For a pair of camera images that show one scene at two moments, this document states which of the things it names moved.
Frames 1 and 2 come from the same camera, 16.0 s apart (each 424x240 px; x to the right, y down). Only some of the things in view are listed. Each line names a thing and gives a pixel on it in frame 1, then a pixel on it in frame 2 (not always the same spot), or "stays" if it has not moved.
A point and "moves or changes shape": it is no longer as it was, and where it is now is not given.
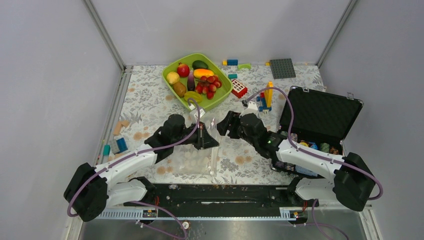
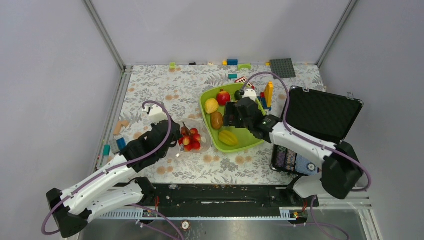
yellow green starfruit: (191, 94) to (228, 138)
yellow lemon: (172, 77) to (211, 105)
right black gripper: (232, 118) to (231, 109)
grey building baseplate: (282, 68) stays
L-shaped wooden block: (117, 127) stays
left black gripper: (204, 140) to (178, 134)
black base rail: (221, 200) stays
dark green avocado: (199, 64) to (237, 95)
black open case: (320, 119) stays
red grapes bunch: (208, 85) moves or changes shape
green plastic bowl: (227, 84) to (245, 139)
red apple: (183, 70) to (223, 97)
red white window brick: (239, 90) to (243, 80)
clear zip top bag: (190, 160) moves or changes shape
